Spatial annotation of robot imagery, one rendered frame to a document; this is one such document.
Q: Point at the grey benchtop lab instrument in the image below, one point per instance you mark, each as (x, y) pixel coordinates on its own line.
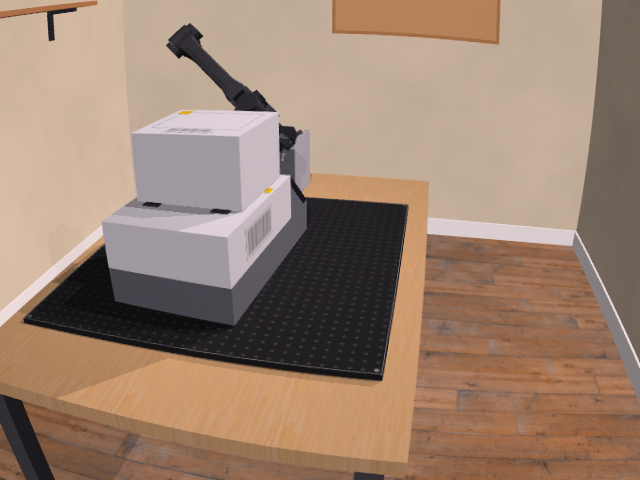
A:
(213, 218)

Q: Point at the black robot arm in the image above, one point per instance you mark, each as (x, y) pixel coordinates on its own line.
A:
(245, 99)

